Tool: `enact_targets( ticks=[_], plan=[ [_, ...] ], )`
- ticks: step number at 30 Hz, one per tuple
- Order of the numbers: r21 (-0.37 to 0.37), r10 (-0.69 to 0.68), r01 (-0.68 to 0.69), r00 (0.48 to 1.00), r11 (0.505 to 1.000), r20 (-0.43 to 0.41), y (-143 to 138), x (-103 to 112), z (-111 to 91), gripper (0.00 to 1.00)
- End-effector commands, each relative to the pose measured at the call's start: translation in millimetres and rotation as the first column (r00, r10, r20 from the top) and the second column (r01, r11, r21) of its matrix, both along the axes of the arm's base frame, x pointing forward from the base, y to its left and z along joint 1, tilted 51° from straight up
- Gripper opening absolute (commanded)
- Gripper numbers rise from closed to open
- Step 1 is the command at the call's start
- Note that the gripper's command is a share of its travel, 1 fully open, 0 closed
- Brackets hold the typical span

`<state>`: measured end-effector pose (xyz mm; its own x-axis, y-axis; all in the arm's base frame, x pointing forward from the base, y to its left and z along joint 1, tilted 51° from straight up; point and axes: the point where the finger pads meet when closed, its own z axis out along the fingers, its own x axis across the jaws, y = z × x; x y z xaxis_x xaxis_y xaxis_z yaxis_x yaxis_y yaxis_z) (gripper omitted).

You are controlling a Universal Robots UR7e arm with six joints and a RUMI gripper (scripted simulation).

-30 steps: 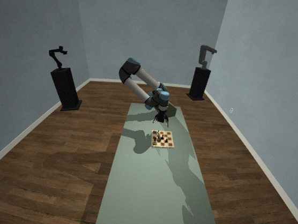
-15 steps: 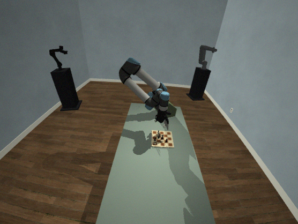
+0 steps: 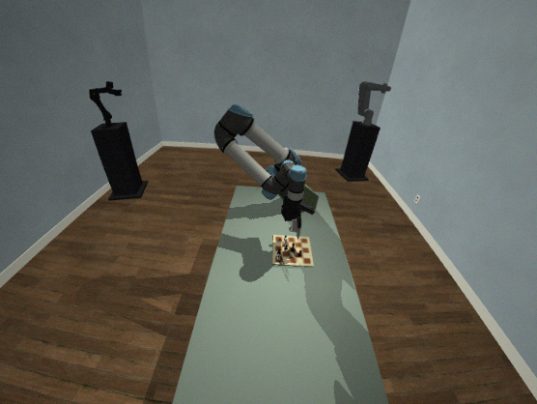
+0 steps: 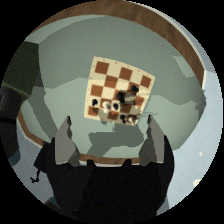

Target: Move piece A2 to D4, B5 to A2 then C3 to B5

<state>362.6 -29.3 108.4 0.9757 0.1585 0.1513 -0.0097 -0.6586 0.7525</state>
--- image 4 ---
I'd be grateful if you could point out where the brown and cream chessboard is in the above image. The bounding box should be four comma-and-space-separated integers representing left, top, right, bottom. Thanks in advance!
84, 56, 155, 126

